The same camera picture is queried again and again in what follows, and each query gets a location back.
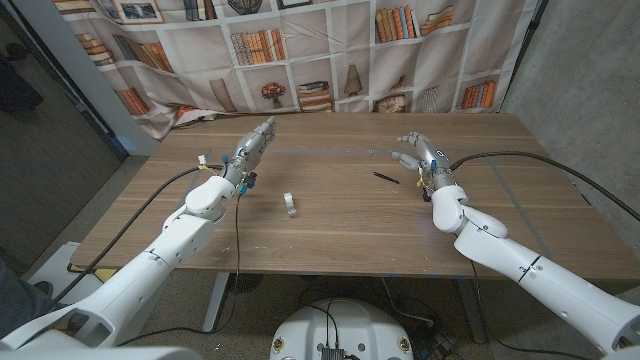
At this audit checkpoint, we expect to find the power strip on floor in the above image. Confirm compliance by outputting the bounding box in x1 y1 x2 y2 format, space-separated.
418 332 457 360

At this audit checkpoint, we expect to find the person leg in jeans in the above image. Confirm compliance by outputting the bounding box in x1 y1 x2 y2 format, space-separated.
0 257 54 339

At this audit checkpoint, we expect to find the thin brown arm cable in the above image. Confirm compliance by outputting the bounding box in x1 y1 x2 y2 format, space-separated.
117 192 242 347
467 259 596 360

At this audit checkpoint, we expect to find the grey table leg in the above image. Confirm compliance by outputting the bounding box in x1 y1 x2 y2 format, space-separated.
455 278 489 345

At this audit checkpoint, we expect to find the printed bookshelf backdrop cloth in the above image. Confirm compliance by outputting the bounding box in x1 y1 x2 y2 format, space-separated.
52 0 541 140

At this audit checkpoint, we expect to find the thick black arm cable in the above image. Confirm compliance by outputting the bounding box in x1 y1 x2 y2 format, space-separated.
49 163 226 304
448 150 640 224

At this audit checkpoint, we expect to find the white board on floor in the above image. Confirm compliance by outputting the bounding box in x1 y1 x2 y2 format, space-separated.
29 241 114 301

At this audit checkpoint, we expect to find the white floor cable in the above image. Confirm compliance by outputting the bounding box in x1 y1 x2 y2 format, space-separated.
381 277 436 327

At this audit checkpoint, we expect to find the thin brown left arm cable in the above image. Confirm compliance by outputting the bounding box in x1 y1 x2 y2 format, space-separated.
117 192 242 347

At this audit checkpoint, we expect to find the black backdrop stand pole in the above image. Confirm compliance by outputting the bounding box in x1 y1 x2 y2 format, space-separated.
499 0 549 114

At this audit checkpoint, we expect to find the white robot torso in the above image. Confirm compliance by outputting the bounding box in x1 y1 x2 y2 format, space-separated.
269 298 414 360

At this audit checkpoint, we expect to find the white table leg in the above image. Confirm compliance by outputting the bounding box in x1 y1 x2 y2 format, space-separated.
202 272 231 334

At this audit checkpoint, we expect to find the thin brown right arm cable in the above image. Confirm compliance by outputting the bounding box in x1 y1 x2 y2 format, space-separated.
467 259 596 360

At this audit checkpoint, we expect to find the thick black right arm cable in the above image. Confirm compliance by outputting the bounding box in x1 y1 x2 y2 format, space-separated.
448 150 640 224

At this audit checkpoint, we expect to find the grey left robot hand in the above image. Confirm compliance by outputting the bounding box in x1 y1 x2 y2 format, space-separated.
222 116 278 189

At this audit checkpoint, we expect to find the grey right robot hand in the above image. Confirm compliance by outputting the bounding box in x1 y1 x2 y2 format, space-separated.
390 131 457 190

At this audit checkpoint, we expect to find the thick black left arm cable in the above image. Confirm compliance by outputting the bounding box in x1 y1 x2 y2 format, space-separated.
49 163 226 304

